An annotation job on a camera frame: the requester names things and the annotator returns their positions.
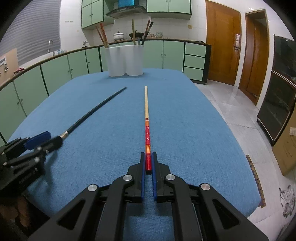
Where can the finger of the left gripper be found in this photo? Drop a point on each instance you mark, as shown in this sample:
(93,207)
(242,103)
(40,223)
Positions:
(50,145)
(33,142)

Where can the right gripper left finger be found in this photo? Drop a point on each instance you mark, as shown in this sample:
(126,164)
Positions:
(97,213)

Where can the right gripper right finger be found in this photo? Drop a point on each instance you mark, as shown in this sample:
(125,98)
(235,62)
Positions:
(199,212)

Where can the bamboo chopstick orange red end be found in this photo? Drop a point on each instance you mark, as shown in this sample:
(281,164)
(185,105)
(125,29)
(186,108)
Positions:
(148,159)

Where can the red handled bamboo chopstick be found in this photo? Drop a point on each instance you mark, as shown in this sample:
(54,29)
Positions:
(103,36)

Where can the kitchen faucet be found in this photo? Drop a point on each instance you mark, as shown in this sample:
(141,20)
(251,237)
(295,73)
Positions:
(51,48)

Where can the green lower kitchen cabinets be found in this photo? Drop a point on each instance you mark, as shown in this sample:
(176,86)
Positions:
(21,94)

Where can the left hand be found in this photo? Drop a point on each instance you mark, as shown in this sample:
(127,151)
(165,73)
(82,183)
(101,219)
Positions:
(18,209)

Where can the blue table cloth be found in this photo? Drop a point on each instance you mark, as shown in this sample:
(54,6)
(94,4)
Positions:
(187,132)

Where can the cardboard box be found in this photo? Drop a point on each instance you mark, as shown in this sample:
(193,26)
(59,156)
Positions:
(284,149)

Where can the white utensil holder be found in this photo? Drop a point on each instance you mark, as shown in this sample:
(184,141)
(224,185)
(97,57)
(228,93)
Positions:
(125,60)

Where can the window blind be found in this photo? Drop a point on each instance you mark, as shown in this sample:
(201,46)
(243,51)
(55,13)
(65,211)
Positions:
(32,29)

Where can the white cooking pot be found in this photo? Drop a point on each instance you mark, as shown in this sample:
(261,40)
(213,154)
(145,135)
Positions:
(119,36)

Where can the green upper cabinets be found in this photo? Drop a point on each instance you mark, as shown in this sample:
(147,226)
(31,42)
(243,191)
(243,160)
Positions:
(95,12)

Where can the black wok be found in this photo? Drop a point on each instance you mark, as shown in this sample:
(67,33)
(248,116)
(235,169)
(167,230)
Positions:
(138,35)

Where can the black glass cabinet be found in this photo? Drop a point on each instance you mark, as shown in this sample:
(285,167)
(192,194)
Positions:
(279,101)

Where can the range hood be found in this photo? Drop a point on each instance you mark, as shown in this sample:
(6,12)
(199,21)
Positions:
(126,8)

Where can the black chopstick red end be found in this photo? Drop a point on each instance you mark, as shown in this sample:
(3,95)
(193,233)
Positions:
(147,32)

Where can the brown wooden door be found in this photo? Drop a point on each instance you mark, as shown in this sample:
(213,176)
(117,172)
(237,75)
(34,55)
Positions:
(224,36)
(256,54)

